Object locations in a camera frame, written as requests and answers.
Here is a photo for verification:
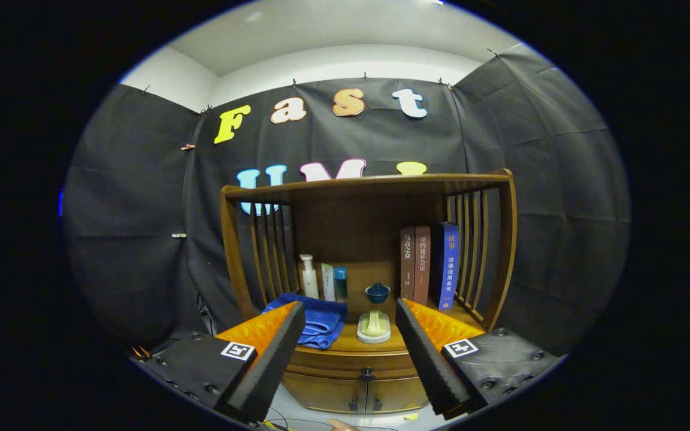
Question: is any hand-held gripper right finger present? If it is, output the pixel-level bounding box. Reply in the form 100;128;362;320
395;298;564;421

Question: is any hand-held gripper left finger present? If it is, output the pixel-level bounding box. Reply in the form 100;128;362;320
135;301;307;423

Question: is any wooden cabinet door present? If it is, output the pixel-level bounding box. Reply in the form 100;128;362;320
282;372;368;415
367;376;429;415

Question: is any wooden countertop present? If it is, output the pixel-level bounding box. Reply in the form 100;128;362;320
261;293;489;354

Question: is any brown wooden cabinet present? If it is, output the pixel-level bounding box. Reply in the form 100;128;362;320
220;168;518;415

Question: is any blue folded towel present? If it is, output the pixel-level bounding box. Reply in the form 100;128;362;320
261;293;348;350

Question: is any white pump bottle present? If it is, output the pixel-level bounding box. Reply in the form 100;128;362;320
299;254;319;299

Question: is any reddish brown book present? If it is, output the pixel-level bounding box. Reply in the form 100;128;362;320
414;226;431;306

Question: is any blue book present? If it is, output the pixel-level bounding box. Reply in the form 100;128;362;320
430;222;459;310

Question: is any dark brown book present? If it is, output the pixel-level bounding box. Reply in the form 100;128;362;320
400;226;416;301

